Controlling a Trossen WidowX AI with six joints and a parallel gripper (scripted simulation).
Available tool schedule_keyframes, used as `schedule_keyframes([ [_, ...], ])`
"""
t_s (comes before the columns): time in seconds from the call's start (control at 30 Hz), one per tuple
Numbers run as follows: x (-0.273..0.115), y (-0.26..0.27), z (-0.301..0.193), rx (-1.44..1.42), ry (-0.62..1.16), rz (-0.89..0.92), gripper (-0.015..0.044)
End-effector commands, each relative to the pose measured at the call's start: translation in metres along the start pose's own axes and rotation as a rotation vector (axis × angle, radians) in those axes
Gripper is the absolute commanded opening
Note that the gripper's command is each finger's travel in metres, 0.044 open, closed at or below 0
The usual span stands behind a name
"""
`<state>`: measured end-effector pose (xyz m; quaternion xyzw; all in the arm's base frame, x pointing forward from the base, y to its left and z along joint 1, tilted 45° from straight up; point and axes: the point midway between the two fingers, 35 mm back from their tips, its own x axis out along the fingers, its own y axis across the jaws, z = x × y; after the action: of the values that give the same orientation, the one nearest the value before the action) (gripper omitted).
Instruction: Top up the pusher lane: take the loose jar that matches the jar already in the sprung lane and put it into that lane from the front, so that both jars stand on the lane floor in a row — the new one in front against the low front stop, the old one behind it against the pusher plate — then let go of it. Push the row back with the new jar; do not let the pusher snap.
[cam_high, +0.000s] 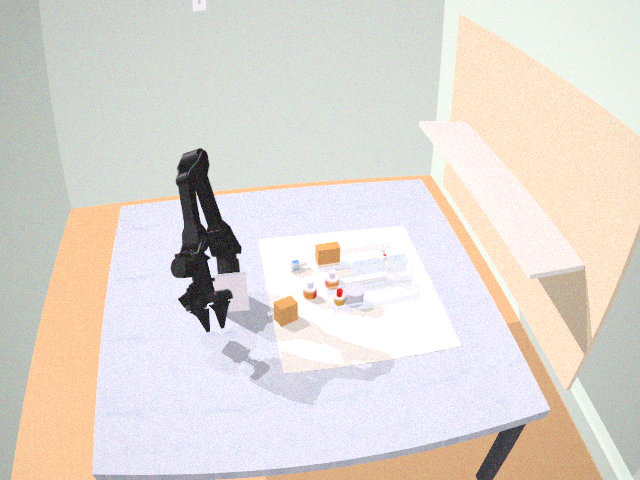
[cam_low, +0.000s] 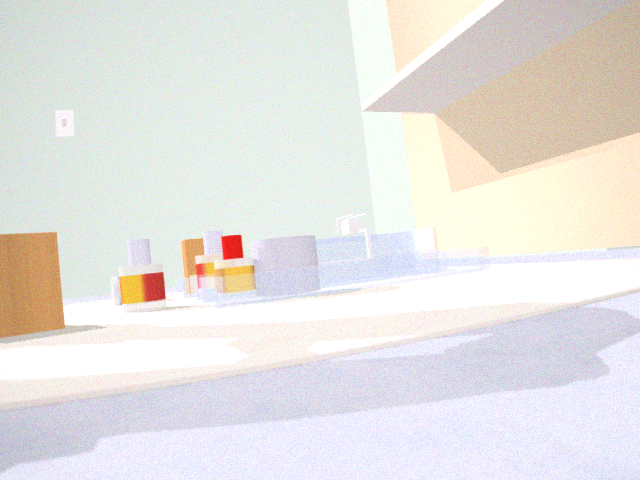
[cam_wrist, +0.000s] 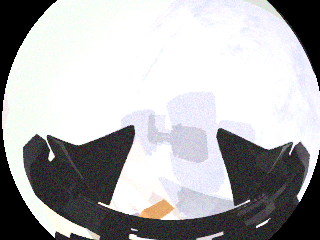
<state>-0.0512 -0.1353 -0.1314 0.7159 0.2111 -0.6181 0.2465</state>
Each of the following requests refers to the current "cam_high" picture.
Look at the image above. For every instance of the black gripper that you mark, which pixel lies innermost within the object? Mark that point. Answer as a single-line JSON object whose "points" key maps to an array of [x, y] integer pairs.
{"points": [[218, 298]]}

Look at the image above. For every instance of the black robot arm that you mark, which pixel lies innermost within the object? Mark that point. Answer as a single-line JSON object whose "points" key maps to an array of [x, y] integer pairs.
{"points": [[191, 261]]}

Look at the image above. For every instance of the white jar with cream and blue label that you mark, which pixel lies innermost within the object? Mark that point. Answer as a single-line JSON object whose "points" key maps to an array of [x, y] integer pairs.
{"points": [[295, 265]]}

